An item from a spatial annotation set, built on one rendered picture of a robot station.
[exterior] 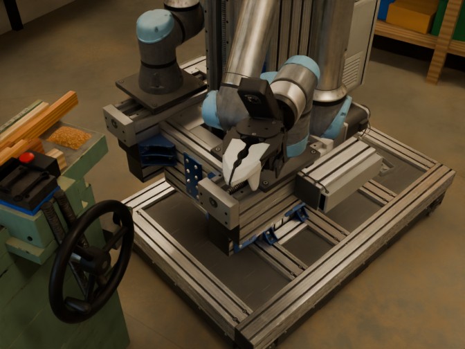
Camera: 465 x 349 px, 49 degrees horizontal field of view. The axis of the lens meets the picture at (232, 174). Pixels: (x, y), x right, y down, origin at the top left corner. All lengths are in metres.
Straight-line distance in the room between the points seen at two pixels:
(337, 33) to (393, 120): 1.98
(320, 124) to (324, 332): 1.00
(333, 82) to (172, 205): 1.12
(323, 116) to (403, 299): 1.13
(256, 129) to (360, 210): 1.42
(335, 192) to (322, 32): 0.50
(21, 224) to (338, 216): 1.35
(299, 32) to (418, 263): 1.20
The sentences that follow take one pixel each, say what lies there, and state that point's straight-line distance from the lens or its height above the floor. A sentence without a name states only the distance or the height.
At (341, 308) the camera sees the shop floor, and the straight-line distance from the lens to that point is 2.12.
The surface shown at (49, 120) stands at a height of 0.92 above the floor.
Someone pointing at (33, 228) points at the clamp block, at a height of 0.94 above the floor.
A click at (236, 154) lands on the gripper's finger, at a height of 1.24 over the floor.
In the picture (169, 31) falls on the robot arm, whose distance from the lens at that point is 1.63.
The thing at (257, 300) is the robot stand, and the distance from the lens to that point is 1.84.
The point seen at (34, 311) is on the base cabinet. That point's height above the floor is 0.60.
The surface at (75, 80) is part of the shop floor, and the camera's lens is 3.49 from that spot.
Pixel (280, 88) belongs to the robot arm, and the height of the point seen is 1.25.
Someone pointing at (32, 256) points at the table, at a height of 0.86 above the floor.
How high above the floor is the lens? 1.72
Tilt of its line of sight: 41 degrees down
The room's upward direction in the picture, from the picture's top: straight up
